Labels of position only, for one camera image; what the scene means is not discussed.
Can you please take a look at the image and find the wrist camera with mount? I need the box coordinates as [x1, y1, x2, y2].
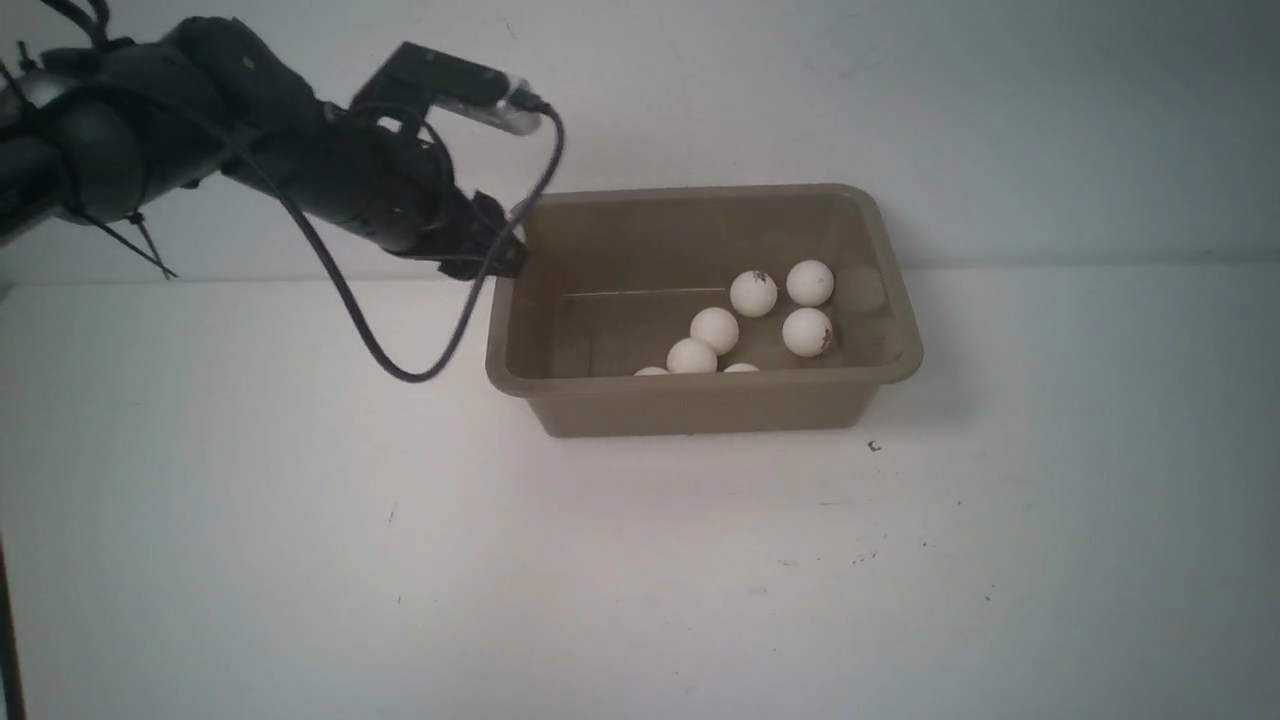
[349, 42, 543, 136]

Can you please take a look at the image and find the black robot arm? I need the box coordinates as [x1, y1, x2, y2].
[3, 12, 540, 281]

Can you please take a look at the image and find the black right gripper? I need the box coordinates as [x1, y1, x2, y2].
[225, 110, 529, 281]

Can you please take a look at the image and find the black cable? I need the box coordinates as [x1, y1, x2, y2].
[0, 0, 567, 720]

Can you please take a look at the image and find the taupe plastic bin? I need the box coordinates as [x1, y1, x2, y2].
[486, 184, 924, 438]

